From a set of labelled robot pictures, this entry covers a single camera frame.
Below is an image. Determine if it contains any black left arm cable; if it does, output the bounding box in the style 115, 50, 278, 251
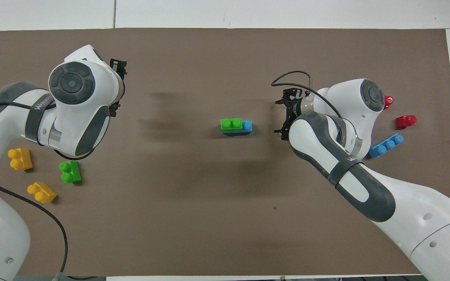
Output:
0, 101, 95, 281

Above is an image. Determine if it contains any brown table mat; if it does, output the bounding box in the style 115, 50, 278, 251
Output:
0, 28, 450, 277

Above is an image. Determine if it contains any green two-stud brick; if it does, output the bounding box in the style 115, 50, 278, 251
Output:
220, 118, 244, 132
59, 160, 82, 184

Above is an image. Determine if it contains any blue three-stud brick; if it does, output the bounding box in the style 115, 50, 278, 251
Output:
368, 133, 404, 158
221, 120, 253, 137

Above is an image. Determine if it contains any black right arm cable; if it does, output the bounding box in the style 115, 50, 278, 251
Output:
271, 70, 343, 117

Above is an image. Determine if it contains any yellow two-stud brick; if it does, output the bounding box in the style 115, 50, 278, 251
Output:
8, 148, 33, 171
27, 182, 57, 204

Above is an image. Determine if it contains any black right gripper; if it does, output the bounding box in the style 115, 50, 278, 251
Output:
275, 89, 308, 141

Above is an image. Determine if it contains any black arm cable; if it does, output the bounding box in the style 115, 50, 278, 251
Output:
271, 70, 343, 117
0, 101, 95, 281

